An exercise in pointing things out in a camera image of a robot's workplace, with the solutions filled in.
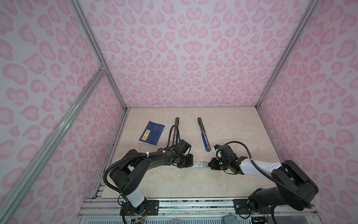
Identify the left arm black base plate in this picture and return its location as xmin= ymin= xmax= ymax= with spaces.
xmin=120 ymin=199 xmax=159 ymax=216

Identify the dark blue booklet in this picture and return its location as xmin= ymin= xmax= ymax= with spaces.
xmin=139 ymin=121 xmax=165 ymax=146

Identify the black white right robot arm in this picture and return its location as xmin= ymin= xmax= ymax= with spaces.
xmin=208 ymin=142 xmax=319 ymax=213

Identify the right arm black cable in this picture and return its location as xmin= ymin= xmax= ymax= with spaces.
xmin=215 ymin=140 xmax=313 ymax=208

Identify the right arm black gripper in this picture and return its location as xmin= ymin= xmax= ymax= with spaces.
xmin=206 ymin=157 xmax=230 ymax=171

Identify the red white staple box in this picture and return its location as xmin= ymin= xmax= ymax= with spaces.
xmin=192 ymin=161 xmax=204 ymax=169

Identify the blue long stapler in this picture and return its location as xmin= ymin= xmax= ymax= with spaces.
xmin=198 ymin=117 xmax=211 ymax=152

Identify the aluminium front rail frame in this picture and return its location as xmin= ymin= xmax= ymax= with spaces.
xmin=75 ymin=197 xmax=322 ymax=224

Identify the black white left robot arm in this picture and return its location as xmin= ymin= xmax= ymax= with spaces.
xmin=103 ymin=140 xmax=194 ymax=215

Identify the grey cloth pad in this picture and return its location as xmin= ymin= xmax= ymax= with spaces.
xmin=222 ymin=215 xmax=239 ymax=224

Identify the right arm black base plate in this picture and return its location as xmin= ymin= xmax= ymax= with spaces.
xmin=233 ymin=198 xmax=271 ymax=215

